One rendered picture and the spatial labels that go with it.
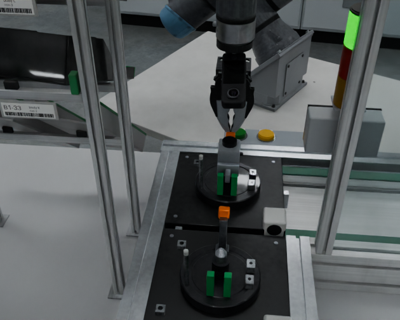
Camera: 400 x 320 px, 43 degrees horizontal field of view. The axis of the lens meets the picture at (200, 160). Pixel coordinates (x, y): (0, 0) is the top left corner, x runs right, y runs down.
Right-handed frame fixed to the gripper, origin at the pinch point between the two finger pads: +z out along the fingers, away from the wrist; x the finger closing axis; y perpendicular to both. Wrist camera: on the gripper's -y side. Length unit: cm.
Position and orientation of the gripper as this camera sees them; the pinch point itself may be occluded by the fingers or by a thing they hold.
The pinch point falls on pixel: (230, 131)
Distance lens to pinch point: 107.8
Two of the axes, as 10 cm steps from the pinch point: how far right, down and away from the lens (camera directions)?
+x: -10.0, -0.6, 0.8
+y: 1.0, -6.0, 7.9
